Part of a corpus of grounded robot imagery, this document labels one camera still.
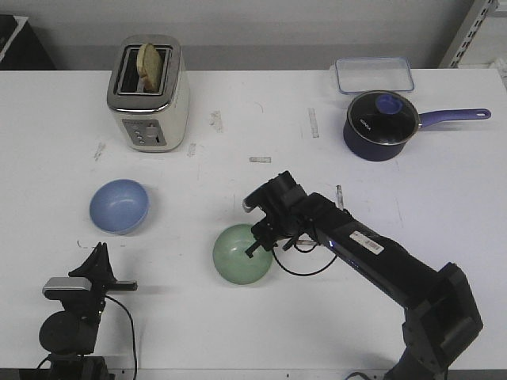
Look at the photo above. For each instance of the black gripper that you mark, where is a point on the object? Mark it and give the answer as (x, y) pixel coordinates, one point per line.
(282, 222)
(98, 270)

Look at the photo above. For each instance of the green bowl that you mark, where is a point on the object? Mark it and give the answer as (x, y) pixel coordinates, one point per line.
(232, 262)

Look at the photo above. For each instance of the blue bowl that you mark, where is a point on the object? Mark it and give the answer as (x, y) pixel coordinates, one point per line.
(119, 207)

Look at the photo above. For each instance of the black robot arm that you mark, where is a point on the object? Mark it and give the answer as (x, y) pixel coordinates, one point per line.
(442, 318)
(70, 335)

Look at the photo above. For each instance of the dark blue saucepan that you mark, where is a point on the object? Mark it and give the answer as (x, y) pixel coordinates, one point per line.
(378, 153)

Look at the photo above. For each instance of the glass pot lid blue knob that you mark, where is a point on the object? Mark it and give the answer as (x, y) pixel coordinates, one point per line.
(383, 117)

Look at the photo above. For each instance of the clear plastic food container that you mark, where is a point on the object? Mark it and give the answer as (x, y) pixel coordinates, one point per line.
(353, 76)

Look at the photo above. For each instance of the cream and chrome toaster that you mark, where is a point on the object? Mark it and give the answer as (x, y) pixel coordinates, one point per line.
(150, 122)

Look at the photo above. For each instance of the toast slice in toaster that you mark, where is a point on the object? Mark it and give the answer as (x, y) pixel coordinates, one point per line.
(149, 67)

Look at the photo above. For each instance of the white metal shelf rail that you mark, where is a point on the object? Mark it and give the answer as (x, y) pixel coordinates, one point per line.
(480, 41)

